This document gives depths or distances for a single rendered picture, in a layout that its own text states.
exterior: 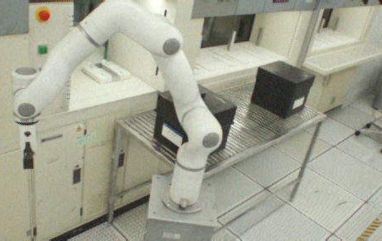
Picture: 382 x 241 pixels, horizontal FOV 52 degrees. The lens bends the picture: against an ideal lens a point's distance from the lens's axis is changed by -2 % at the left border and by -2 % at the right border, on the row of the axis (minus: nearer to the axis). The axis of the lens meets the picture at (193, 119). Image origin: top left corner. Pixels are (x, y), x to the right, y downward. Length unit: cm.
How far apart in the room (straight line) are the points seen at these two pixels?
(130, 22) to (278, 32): 237
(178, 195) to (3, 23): 95
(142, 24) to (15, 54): 71
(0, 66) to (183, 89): 78
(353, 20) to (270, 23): 150
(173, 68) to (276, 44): 223
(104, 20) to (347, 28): 387
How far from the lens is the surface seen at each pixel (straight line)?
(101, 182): 240
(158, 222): 161
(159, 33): 118
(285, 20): 342
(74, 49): 122
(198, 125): 140
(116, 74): 239
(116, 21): 120
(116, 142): 222
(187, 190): 160
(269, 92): 258
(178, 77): 132
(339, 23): 485
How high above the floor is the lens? 183
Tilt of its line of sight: 28 degrees down
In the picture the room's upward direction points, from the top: 11 degrees clockwise
